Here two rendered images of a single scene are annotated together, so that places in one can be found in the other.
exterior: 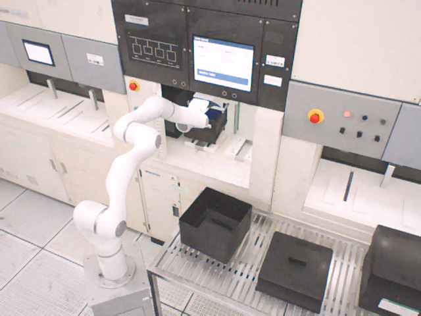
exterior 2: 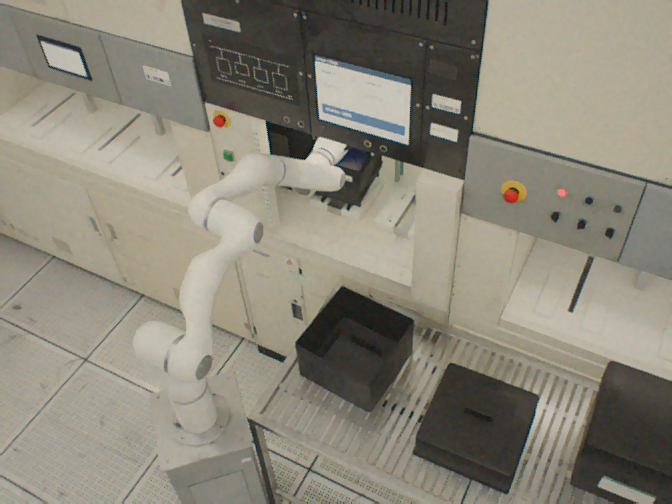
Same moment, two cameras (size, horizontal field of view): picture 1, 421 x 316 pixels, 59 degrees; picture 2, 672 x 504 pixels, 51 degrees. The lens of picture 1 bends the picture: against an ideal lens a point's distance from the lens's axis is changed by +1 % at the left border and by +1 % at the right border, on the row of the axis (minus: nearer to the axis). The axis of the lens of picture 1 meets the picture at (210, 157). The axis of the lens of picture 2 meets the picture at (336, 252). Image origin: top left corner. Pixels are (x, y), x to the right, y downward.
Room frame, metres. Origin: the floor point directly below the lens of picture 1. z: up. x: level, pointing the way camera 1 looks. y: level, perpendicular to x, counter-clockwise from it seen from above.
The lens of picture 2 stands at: (-0.05, -0.11, 2.72)
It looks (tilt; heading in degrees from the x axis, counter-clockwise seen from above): 48 degrees down; 6
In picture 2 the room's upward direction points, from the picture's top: 4 degrees counter-clockwise
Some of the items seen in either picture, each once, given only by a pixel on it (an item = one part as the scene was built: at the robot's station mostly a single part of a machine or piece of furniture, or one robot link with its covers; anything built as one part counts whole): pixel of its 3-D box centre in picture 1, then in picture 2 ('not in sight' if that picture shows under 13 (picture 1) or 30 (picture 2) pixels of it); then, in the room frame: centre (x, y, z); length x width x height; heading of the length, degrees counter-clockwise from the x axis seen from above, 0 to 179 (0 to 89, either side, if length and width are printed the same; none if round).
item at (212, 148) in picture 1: (206, 138); (346, 192); (1.92, 0.03, 0.89); 0.22 x 0.21 x 0.04; 155
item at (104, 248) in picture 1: (97, 226); (169, 359); (1.04, 0.49, 1.07); 0.19 x 0.12 x 0.24; 63
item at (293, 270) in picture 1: (295, 266); (477, 421); (1.00, -0.39, 0.83); 0.29 x 0.29 x 0.13; 67
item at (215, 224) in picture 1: (216, 223); (355, 347); (1.24, -0.03, 0.85); 0.28 x 0.28 x 0.17; 60
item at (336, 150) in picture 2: (198, 106); (329, 149); (1.80, 0.07, 1.20); 0.11 x 0.10 x 0.07; 158
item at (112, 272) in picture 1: (112, 259); (193, 403); (1.02, 0.46, 0.85); 0.19 x 0.19 x 0.18
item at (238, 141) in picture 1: (245, 149); (411, 213); (1.80, -0.21, 0.89); 0.22 x 0.21 x 0.04; 155
